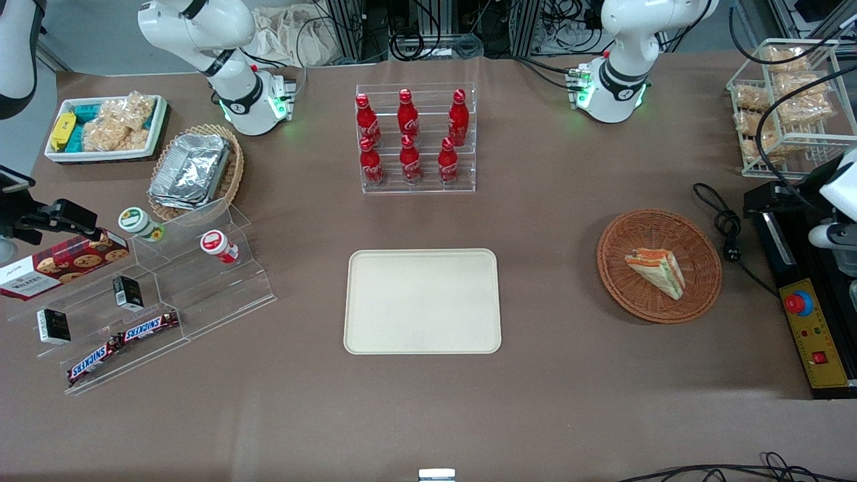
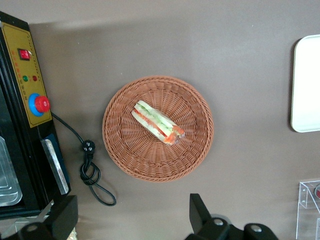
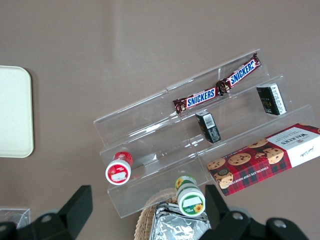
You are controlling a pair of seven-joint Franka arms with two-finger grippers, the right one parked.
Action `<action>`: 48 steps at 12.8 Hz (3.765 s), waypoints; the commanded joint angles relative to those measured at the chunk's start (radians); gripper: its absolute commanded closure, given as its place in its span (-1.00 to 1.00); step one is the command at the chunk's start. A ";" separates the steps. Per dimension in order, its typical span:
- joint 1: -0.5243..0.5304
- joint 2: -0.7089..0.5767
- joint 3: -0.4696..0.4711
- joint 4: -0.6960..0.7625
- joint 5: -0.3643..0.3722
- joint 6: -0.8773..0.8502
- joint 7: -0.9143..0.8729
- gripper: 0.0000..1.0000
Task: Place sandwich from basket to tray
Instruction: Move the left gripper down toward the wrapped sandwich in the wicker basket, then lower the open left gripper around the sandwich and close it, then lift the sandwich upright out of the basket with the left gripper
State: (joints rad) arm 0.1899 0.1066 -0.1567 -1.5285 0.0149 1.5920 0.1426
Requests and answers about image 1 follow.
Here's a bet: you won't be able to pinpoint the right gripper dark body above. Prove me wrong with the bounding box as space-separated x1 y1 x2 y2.
0 166 42 243

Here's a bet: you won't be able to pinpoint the triangular sandwich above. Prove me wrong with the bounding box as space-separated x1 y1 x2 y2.
625 248 686 301

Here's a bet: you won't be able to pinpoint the light oval wicker basket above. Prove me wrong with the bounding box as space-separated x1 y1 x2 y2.
147 124 244 222

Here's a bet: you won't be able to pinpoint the brown round wicker basket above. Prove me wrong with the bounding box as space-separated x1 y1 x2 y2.
597 209 723 325

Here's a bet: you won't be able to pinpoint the beige rectangular tray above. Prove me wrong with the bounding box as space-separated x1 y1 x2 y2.
343 248 502 355

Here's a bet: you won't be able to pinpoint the red tartan cookie box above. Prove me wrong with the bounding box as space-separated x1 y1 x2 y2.
0 230 131 302

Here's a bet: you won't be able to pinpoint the green lid yogurt cup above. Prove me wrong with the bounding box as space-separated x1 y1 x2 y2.
119 207 166 243

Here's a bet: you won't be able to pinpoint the white rectangular snack bin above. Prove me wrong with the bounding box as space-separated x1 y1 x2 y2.
44 94 169 163

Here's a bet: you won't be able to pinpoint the bagged rice cracker snack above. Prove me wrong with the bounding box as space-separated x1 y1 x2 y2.
81 118 150 153
100 92 157 133

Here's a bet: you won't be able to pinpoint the yellow snack pack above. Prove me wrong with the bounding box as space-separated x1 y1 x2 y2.
50 112 78 151

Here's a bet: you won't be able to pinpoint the bagged fried snack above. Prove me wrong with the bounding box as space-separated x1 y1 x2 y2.
777 97 835 126
740 137 802 166
773 72 832 101
763 46 808 74
735 110 779 139
733 84 771 112

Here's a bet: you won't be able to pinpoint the small black carton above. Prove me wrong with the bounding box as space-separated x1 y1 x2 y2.
112 275 145 312
36 309 72 346

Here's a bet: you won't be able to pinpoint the stacked aluminium foil containers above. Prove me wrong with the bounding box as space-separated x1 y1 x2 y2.
148 133 232 211

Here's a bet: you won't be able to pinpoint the brown Snickers bar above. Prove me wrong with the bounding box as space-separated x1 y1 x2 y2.
66 336 125 386
120 310 181 343

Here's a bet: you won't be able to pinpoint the red lid yogurt cup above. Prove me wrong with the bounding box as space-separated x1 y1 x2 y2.
200 230 240 264

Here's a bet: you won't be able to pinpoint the clear acrylic stepped stand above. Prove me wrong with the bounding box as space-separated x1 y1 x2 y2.
7 197 278 396

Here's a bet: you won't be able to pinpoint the black control box yellow panel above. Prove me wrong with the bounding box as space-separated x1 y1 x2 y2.
743 179 857 400

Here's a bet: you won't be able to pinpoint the beige crumpled cloth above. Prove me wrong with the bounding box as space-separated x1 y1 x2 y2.
250 5 339 68

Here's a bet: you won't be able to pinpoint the red cola bottle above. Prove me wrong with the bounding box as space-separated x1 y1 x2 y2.
397 88 420 141
437 137 460 184
447 89 469 147
355 94 382 147
360 137 386 187
399 135 423 185

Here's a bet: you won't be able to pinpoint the clear acrylic bottle rack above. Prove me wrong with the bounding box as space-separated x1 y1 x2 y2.
355 82 477 195

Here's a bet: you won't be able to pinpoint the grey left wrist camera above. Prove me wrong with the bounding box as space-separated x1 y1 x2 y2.
808 224 857 251

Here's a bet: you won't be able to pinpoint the white wire rack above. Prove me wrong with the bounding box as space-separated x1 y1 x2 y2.
726 38 857 179

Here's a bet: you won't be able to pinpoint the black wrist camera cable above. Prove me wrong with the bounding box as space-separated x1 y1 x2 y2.
728 5 857 196

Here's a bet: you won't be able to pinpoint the black power cable with plug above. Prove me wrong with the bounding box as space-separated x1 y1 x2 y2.
692 182 781 299

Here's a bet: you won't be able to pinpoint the black cables at table edge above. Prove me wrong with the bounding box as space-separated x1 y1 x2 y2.
616 452 857 482

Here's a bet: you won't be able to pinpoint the coiled black background cables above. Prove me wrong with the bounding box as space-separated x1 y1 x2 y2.
387 0 485 62

